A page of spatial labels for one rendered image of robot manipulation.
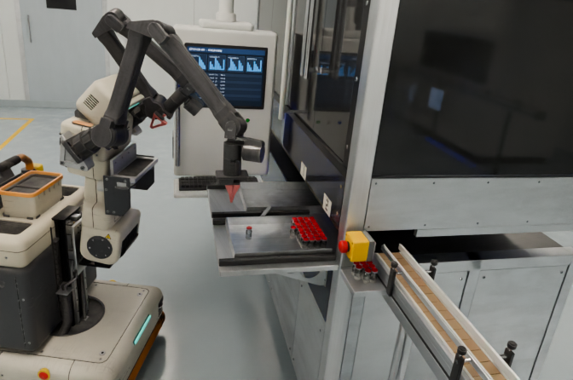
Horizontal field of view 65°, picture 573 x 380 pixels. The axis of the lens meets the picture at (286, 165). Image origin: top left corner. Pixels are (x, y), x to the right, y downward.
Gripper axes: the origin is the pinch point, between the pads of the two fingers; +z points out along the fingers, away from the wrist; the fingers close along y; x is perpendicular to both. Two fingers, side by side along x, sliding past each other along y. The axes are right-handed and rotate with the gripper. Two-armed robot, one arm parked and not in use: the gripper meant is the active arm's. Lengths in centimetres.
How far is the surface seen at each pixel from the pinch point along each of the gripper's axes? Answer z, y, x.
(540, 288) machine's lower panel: 37, 121, -10
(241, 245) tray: 20.1, 4.6, 4.6
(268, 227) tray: 20.1, 16.3, 17.1
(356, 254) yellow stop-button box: 10.3, 37.2, -20.8
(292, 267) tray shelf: 20.7, 19.7, -9.7
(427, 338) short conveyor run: 19, 47, -50
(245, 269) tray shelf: 20.5, 4.3, -10.0
